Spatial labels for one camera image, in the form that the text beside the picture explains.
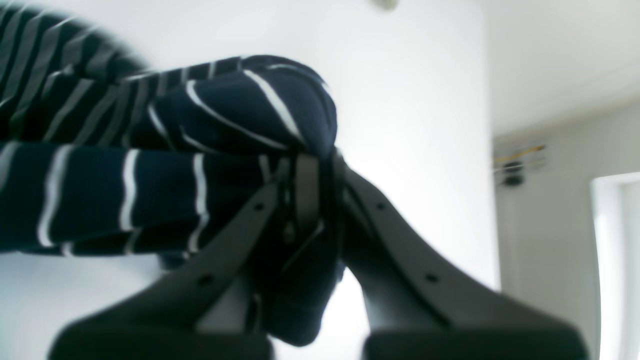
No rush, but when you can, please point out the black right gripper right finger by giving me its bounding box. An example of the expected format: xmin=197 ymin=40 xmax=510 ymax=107
xmin=333 ymin=155 xmax=588 ymax=360

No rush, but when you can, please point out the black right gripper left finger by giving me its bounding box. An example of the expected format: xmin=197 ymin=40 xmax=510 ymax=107
xmin=48 ymin=155 xmax=321 ymax=360

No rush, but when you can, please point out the navy white striped T-shirt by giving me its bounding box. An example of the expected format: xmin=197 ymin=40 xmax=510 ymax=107
xmin=1 ymin=3 xmax=343 ymax=345

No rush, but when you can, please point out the left table grommet hole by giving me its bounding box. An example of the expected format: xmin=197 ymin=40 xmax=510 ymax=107
xmin=371 ymin=0 xmax=399 ymax=12

